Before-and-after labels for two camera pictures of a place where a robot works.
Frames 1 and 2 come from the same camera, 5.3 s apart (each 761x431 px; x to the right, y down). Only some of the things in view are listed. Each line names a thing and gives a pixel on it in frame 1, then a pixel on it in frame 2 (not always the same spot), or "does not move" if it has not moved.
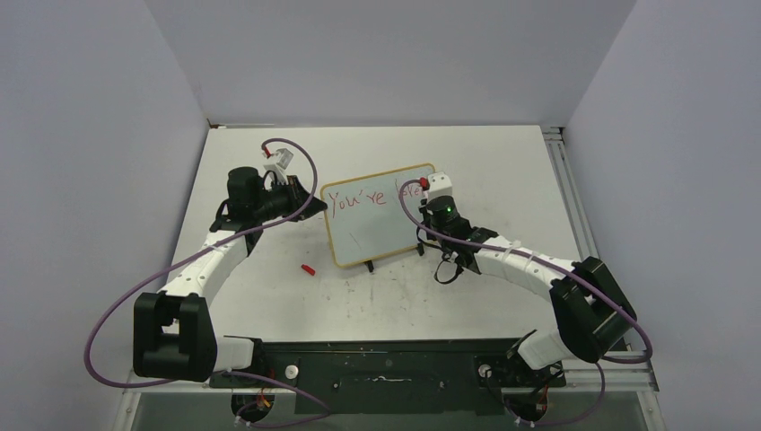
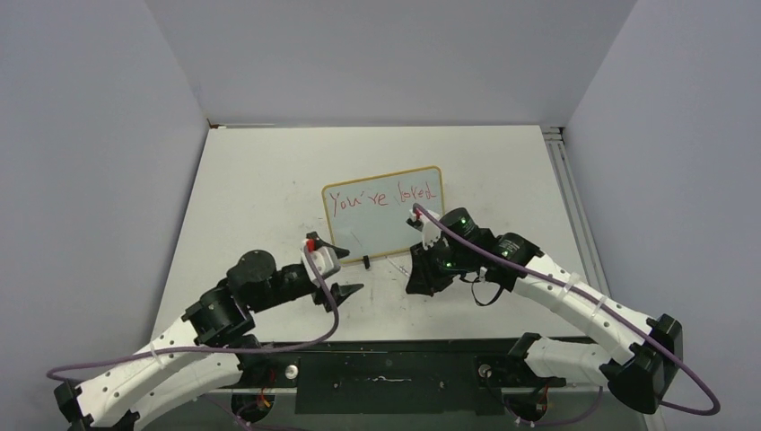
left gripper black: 296,195 → 342,291
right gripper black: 424,209 → 424,279
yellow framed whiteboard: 364,217 does not move
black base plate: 397,376 does not move
